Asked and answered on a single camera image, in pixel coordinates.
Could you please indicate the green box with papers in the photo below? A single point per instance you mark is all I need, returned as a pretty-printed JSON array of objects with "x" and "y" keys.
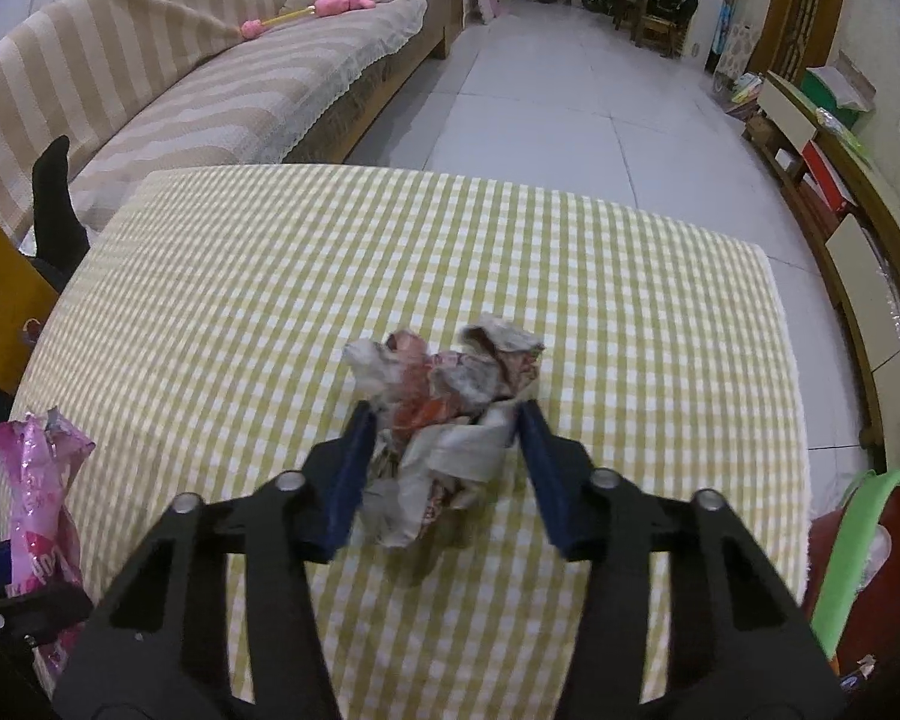
[{"x": 841, "y": 88}]

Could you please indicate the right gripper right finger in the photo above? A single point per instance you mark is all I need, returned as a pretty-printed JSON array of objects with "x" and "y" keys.
[{"x": 739, "y": 645}]

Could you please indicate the pink plastic bag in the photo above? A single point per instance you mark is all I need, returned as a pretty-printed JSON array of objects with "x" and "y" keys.
[{"x": 41, "y": 457}]

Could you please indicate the wooden chair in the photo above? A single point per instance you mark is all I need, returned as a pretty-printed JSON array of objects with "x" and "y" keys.
[{"x": 665, "y": 21}]

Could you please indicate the wooden side table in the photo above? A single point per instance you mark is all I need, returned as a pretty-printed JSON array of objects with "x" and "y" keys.
[{"x": 26, "y": 302}]

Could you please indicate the green checkered tablecloth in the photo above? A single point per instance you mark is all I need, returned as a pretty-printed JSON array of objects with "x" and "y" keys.
[{"x": 199, "y": 347}]

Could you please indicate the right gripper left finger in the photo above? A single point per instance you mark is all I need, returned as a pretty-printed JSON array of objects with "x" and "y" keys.
[{"x": 157, "y": 644}]

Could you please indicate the wooden tv cabinet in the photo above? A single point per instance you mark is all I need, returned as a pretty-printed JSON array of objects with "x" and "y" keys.
[{"x": 850, "y": 218}]

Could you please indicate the newspaper ball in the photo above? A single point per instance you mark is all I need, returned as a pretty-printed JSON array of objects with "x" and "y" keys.
[{"x": 445, "y": 420}]

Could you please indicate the red bin with green rim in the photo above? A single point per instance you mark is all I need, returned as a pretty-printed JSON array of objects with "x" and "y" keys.
[{"x": 852, "y": 598}]

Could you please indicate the striped beige sofa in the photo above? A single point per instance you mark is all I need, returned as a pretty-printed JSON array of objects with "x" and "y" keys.
[{"x": 138, "y": 86}]

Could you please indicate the pink toy wand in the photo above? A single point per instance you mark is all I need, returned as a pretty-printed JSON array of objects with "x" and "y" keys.
[{"x": 319, "y": 9}]

